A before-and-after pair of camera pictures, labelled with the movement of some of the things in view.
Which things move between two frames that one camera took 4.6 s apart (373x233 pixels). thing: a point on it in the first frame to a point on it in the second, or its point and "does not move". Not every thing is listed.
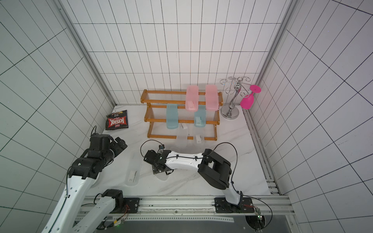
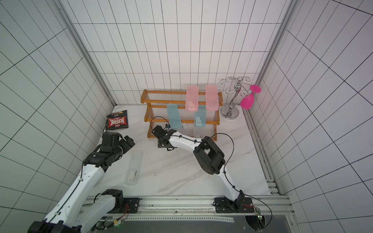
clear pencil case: (133, 168) does not move
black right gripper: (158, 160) to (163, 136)
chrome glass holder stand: (230, 111) does not move
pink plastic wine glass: (247, 101) does not move
